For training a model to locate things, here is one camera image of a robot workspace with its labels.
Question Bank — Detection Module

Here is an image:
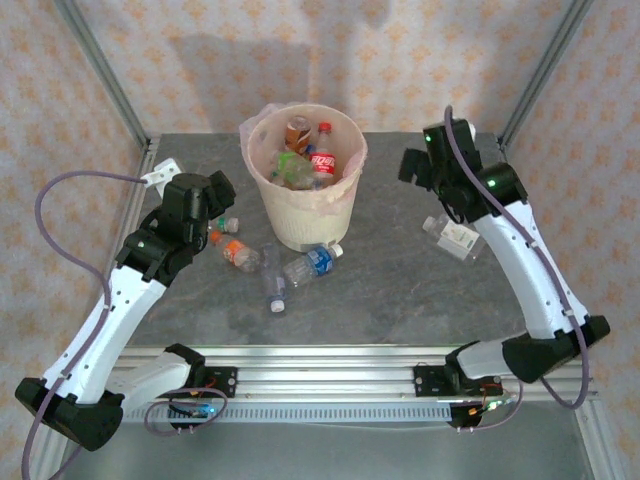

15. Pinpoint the square white label bottle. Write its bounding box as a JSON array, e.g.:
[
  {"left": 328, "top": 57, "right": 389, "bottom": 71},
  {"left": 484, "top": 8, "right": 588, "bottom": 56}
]
[{"left": 422, "top": 214, "right": 485, "bottom": 262}]

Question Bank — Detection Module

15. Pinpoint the green label plastic bottle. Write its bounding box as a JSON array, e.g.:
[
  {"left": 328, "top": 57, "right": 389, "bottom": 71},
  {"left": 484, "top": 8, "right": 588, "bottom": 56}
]
[{"left": 272, "top": 152, "right": 309, "bottom": 189}]

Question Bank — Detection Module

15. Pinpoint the red crushed can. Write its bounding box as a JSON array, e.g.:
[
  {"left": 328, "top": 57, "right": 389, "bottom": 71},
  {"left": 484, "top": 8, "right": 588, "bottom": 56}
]
[{"left": 284, "top": 115, "right": 314, "bottom": 154}]

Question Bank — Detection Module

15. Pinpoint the red label cola bottle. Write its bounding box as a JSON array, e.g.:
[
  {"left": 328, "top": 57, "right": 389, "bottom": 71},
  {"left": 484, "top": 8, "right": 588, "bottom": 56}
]
[{"left": 308, "top": 121, "right": 335, "bottom": 182}]

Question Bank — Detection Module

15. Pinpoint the pink plastic bin liner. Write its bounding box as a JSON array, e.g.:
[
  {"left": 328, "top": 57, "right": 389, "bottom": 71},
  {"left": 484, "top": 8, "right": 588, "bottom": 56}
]
[{"left": 238, "top": 102, "right": 370, "bottom": 214}]

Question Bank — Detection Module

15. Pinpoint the cream plastic bin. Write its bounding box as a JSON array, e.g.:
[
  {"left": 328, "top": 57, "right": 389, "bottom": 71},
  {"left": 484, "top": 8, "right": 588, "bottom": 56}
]
[{"left": 248, "top": 103, "right": 369, "bottom": 253}]

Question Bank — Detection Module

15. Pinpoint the orange cap clear bottle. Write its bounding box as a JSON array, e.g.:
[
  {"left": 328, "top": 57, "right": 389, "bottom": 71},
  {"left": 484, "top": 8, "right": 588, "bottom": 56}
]
[{"left": 209, "top": 230, "right": 261, "bottom": 274}]

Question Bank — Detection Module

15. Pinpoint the slim clear purple label bottle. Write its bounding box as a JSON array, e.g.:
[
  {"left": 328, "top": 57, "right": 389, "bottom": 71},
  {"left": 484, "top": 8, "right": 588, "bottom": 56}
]
[{"left": 260, "top": 242, "right": 289, "bottom": 314}]

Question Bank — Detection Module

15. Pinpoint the small circuit board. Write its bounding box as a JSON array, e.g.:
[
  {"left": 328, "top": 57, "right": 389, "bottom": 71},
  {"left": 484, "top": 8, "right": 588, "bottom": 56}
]
[
  {"left": 168, "top": 402, "right": 217, "bottom": 420},
  {"left": 467, "top": 397, "right": 517, "bottom": 415}
]

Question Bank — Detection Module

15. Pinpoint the green ring small bottle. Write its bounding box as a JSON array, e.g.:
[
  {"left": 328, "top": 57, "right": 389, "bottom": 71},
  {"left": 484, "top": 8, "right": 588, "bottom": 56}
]
[{"left": 209, "top": 215, "right": 240, "bottom": 235}]

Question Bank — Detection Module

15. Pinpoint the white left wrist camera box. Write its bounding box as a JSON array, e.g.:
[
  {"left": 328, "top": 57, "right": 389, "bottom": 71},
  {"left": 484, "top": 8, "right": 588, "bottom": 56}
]
[{"left": 144, "top": 158, "right": 182, "bottom": 187}]

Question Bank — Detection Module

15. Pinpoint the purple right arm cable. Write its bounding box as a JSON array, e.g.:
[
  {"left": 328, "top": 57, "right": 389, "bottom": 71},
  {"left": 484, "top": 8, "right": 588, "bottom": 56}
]
[{"left": 443, "top": 104, "right": 592, "bottom": 434}]

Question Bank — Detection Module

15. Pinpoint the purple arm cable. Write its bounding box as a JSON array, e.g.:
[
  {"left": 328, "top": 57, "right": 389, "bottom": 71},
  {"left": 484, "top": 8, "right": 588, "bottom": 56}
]
[
  {"left": 443, "top": 104, "right": 592, "bottom": 434},
  {"left": 19, "top": 169, "right": 229, "bottom": 480}
]

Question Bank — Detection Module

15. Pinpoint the aluminium frame post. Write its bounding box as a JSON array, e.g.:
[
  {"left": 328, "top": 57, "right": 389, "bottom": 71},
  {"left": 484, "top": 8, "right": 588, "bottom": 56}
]
[
  {"left": 52, "top": 0, "right": 154, "bottom": 149},
  {"left": 498, "top": 0, "right": 597, "bottom": 150}
]

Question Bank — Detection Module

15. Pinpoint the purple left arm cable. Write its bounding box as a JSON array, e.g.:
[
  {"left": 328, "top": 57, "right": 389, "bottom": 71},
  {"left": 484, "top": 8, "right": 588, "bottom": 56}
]
[{"left": 19, "top": 169, "right": 229, "bottom": 480}]

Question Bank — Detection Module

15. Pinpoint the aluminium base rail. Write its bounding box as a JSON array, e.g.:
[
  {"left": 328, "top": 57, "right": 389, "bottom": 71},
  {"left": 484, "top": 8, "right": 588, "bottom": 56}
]
[{"left": 52, "top": 344, "right": 599, "bottom": 404}]

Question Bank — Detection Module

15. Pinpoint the slotted grey cable duct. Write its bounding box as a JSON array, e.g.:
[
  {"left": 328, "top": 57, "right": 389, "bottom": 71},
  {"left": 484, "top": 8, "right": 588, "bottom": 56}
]
[{"left": 122, "top": 403, "right": 454, "bottom": 425}]

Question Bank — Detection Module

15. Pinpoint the aluminium frame leg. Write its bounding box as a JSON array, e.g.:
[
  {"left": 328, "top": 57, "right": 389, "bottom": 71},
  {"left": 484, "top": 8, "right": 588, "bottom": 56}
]
[
  {"left": 573, "top": 402, "right": 622, "bottom": 480},
  {"left": 28, "top": 402, "right": 76, "bottom": 480}
]

